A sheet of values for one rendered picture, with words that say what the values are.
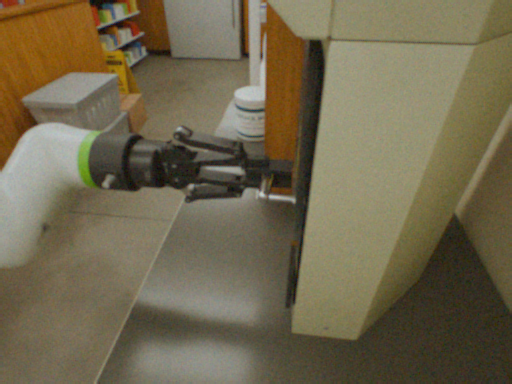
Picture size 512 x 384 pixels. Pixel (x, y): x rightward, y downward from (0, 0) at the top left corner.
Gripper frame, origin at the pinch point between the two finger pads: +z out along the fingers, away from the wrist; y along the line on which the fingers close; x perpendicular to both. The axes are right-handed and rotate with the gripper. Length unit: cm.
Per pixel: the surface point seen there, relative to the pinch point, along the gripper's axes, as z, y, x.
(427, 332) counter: 29.2, -26.0, -7.6
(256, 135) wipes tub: -9, -23, 54
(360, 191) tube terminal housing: 10.8, 6.1, -10.9
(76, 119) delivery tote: -147, -67, 143
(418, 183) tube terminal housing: 16.4, 7.7, -10.9
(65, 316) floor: -104, -120, 32
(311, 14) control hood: 3.8, 22.8, -11.1
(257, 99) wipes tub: -9, -11, 55
